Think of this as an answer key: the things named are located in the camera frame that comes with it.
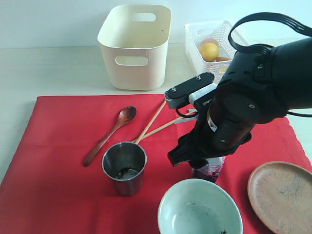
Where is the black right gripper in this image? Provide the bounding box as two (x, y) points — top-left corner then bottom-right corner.
(168, 81), (288, 167)

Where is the small milk carton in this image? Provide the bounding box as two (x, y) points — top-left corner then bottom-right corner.
(191, 156), (226, 183)

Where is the orange fried food piece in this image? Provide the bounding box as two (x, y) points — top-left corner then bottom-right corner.
(216, 57), (231, 62)

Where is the yellow lemon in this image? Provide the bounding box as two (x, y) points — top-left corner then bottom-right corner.
(199, 42), (220, 62)

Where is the brown egg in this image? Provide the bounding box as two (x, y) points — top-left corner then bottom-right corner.
(200, 38), (219, 46)

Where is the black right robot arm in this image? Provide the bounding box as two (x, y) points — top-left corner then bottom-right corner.
(164, 38), (312, 169)

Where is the pale green ceramic bowl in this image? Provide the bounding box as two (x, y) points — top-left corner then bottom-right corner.
(157, 178), (243, 234)

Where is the wooden chopstick steep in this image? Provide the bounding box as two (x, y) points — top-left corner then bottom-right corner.
(134, 101), (166, 144)

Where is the wooden chopstick flat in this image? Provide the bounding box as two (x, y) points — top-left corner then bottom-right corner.
(141, 120), (176, 140)

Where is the brown wooden plate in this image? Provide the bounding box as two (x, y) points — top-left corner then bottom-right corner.
(247, 161), (312, 234)

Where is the stainless steel cup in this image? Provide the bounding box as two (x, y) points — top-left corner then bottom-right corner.
(102, 141), (147, 196)

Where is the brown wooden spoon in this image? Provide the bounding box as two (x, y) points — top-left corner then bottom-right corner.
(83, 106), (137, 167)

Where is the white perforated plastic basket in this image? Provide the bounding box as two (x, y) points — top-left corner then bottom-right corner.
(184, 20), (236, 84)

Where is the cream plastic bin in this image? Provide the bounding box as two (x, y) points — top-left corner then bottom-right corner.
(97, 4), (171, 91)

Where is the red tablecloth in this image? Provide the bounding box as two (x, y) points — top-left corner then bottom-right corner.
(0, 94), (312, 234)

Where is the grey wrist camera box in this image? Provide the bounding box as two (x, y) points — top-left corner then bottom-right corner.
(164, 72), (215, 109)

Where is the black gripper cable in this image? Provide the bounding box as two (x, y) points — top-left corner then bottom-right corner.
(228, 12), (312, 53)

